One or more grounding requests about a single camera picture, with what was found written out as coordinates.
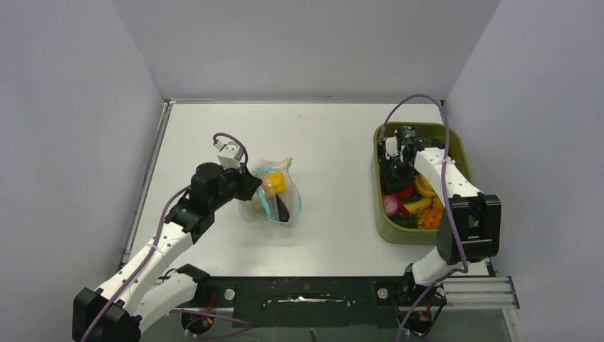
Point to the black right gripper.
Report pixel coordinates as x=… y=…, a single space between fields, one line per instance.
x=394 y=183

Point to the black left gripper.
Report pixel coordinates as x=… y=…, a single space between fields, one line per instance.
x=248 y=182

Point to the yellow bell pepper toy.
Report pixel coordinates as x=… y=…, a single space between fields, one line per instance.
x=275 y=183

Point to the clear zip top bag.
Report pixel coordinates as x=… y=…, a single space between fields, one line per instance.
x=291 y=196

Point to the dark purple eggplant toy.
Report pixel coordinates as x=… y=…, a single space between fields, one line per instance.
x=282 y=210

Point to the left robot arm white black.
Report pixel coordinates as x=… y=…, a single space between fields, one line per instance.
x=128 y=303

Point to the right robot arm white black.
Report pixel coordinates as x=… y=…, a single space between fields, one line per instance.
x=470 y=227

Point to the purple red onion toy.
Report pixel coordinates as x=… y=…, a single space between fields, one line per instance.
x=390 y=205

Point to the yellow banana bunch toy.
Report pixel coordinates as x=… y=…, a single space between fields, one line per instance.
x=422 y=196

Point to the orange spiky fruit toy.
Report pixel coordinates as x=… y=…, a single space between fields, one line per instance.
x=429 y=218

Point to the olive green plastic tub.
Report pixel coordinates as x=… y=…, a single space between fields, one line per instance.
x=389 y=230

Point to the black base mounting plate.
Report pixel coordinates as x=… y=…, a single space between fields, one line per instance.
x=320 y=301

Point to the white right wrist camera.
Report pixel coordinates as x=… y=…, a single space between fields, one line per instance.
x=391 y=150

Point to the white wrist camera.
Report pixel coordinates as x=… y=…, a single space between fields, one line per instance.
x=229 y=155
x=391 y=150

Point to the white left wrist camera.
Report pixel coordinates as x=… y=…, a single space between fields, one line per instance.
x=229 y=155

